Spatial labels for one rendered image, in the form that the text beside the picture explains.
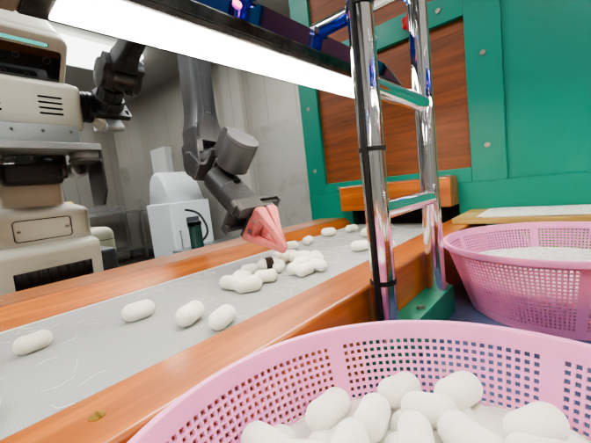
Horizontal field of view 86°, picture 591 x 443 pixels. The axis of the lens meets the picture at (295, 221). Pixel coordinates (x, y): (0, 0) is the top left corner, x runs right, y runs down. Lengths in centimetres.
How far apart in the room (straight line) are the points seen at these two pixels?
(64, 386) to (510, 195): 81
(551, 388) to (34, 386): 36
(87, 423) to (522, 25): 90
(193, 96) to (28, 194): 56
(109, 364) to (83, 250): 70
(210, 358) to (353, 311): 14
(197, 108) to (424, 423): 59
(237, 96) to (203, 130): 323
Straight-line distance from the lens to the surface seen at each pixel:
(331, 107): 104
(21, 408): 32
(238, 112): 382
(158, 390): 22
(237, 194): 55
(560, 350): 24
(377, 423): 21
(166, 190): 404
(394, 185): 85
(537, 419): 23
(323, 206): 104
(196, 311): 37
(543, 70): 86
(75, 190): 647
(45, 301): 55
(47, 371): 37
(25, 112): 106
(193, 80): 68
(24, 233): 102
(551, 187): 84
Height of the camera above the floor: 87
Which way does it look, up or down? 6 degrees down
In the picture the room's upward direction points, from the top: 6 degrees counter-clockwise
